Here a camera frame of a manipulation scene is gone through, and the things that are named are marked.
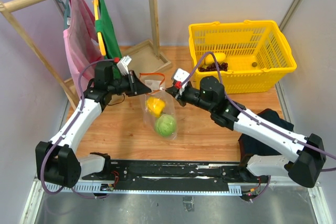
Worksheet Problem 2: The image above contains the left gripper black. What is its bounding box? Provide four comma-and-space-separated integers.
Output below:
108, 70, 152, 97

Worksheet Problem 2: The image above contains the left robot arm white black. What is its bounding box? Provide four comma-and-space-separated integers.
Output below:
35, 56, 151, 194

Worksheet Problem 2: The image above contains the dark navy cloth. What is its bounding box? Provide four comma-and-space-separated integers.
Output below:
238, 109, 294, 160

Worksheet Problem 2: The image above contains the yellow hanger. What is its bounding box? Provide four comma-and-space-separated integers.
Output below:
92, 0, 107, 58

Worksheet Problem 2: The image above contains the aluminium frame rail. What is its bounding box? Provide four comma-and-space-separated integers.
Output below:
21, 176, 335, 223

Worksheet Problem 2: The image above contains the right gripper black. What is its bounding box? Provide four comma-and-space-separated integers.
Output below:
165, 83, 214, 113

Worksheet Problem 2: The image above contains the yellow bell pepper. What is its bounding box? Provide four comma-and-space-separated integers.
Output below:
145, 97, 166, 118

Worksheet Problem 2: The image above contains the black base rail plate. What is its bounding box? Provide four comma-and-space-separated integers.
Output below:
82, 159, 268, 194

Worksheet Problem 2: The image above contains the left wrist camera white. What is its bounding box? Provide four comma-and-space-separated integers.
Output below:
117, 55, 132, 76

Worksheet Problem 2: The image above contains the yellow mango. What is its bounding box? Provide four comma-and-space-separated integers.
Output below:
204, 52, 227, 65

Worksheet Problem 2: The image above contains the teal hanger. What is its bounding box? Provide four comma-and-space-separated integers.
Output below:
56, 0, 71, 30

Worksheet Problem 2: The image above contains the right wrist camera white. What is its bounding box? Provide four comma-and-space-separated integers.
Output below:
172, 68, 190, 95

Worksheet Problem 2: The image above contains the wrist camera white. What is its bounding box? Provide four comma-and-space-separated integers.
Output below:
117, 55, 132, 76
172, 68, 190, 95

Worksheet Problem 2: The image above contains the green cabbage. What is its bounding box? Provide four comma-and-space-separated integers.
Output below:
154, 114, 177, 137

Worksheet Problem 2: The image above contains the wooden clothes rack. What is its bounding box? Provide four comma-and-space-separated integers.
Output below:
1, 0, 160, 106

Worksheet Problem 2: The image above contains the green shirt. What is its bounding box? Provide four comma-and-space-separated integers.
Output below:
93, 0, 123, 61

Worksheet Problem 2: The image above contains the yellow plastic basket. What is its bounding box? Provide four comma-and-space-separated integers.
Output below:
188, 20, 297, 94

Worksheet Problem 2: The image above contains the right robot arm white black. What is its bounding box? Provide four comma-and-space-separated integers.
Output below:
166, 69, 326, 188

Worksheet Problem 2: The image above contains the clear zip top bag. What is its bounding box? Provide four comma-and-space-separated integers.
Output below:
140, 72, 177, 140

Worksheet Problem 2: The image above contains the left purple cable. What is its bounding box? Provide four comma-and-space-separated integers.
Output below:
39, 58, 118, 200

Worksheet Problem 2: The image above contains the dark red grapes bunch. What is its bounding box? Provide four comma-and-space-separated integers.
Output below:
198, 62, 228, 72

